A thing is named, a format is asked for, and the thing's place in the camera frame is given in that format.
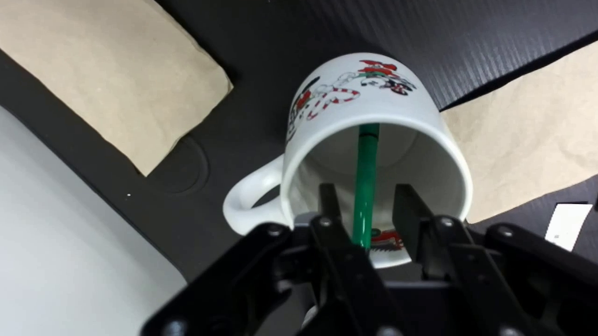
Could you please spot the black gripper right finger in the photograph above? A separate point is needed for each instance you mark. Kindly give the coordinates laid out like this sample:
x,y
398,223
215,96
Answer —
x,y
473,268

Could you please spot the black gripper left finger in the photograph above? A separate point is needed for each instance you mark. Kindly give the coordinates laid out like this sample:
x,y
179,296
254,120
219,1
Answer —
x,y
348,286

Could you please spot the green pen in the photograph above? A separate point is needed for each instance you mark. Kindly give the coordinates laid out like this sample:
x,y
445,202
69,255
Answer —
x,y
366,187

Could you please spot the small white card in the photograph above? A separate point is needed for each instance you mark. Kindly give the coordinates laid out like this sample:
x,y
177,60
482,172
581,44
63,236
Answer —
x,y
568,225

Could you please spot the beige paper napkin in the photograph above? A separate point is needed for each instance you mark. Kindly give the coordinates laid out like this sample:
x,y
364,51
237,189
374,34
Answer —
x,y
529,137

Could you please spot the white mug with red print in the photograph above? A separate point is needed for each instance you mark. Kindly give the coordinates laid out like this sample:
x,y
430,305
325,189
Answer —
x,y
374,96

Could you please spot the black cart table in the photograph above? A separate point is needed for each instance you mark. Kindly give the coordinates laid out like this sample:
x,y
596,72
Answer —
x,y
280,38

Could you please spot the tan cloth piece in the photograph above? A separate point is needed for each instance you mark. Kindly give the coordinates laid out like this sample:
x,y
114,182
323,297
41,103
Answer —
x,y
112,68

